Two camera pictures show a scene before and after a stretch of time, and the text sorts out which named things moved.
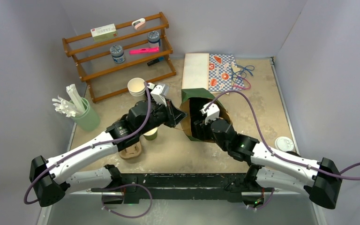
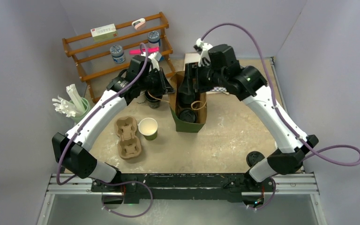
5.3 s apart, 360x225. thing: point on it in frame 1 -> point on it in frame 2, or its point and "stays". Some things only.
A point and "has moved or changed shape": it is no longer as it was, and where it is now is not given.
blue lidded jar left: [117, 54] stays
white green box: [104, 33] stays
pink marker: [153, 49] stays
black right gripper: [200, 127] -> [193, 71]
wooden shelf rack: [117, 58] stays
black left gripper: [173, 115] -> [168, 89]
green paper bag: [192, 101] has moved or changed shape
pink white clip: [142, 21] stays
